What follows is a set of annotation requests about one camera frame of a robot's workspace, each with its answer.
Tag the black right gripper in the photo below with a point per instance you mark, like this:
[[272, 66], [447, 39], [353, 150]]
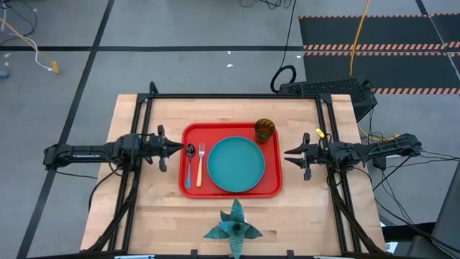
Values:
[[318, 154]]

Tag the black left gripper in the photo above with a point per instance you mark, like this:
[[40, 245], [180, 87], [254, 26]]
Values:
[[162, 148]]

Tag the amber green ribbed cup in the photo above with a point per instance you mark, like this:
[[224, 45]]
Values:
[[265, 131]]

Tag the red plastic tray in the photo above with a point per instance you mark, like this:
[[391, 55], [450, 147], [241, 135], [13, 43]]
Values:
[[194, 192]]

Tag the teal round plate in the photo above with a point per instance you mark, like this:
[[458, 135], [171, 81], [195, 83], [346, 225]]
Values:
[[236, 163]]

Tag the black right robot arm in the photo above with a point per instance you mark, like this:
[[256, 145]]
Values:
[[377, 151]]

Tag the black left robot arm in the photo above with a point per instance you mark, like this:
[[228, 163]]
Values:
[[90, 153]]

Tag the yellow tag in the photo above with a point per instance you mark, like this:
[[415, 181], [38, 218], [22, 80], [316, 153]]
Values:
[[320, 133]]

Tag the teal striped artificial plant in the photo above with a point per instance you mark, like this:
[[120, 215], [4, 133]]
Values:
[[233, 228]]

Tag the black hazard striped floor mat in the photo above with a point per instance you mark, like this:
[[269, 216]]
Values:
[[359, 32], [377, 70]]

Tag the dark grey chair back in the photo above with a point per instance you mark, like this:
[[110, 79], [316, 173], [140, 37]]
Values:
[[447, 223]]

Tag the black aluminium table frame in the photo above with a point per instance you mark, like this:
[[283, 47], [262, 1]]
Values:
[[233, 96]]

